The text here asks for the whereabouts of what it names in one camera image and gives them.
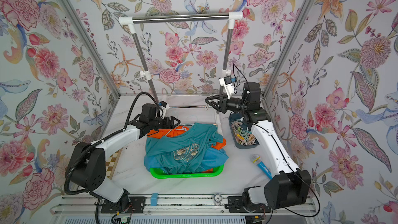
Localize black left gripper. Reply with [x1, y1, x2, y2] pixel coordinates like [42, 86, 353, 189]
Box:
[149, 114, 181, 130]

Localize orange garment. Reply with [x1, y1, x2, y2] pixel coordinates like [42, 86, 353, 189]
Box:
[147, 129, 227, 150]

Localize teal embroidered t-shirt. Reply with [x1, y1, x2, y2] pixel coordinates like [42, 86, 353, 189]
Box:
[145, 123, 223, 156]

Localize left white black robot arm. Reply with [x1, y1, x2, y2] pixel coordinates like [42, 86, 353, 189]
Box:
[64, 92, 180, 209]

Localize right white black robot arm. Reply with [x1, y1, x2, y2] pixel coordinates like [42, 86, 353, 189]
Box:
[205, 72, 312, 214]

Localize dark teal clothespin bin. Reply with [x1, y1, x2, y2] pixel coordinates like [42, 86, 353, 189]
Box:
[229, 113, 259, 149]

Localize bright green plastic tray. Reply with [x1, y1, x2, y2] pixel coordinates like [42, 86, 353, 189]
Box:
[150, 164, 224, 179]

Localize blue garment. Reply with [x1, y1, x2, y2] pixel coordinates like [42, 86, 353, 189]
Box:
[144, 147, 229, 175]

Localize blue toy microphone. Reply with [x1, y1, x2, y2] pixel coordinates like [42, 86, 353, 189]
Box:
[250, 154, 273, 179]

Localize wooden chessboard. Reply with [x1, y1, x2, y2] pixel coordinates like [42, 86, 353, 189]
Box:
[106, 149, 122, 179]

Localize metal clothes rack white joints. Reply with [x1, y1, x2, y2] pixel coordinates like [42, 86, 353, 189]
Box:
[118, 11, 243, 102]

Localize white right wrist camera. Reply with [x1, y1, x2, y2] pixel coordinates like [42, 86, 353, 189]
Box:
[219, 76, 235, 100]

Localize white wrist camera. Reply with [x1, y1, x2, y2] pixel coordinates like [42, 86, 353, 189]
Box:
[158, 101, 170, 118]
[219, 76, 235, 100]

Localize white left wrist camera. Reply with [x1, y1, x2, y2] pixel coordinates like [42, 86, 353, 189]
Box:
[158, 101, 170, 118]

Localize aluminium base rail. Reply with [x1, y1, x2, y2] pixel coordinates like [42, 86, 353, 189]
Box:
[50, 194, 321, 224]

